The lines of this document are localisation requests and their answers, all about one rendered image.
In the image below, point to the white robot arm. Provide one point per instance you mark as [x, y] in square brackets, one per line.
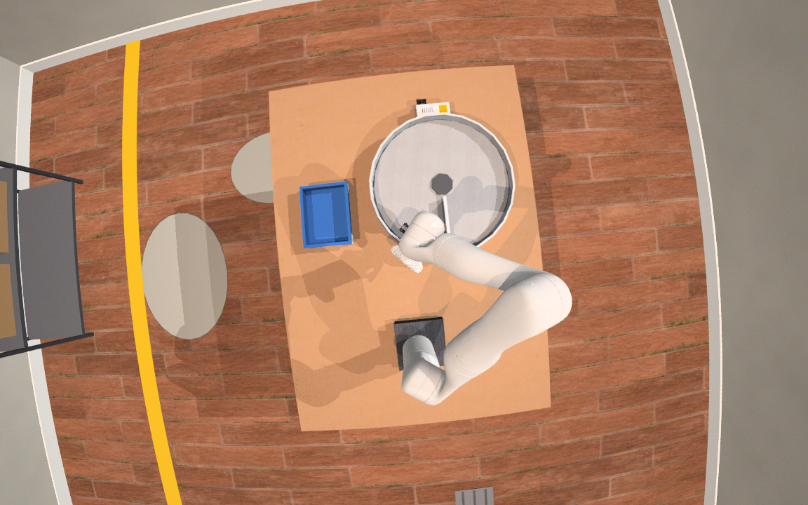
[532, 301]

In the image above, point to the blue crate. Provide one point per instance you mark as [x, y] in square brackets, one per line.
[325, 214]

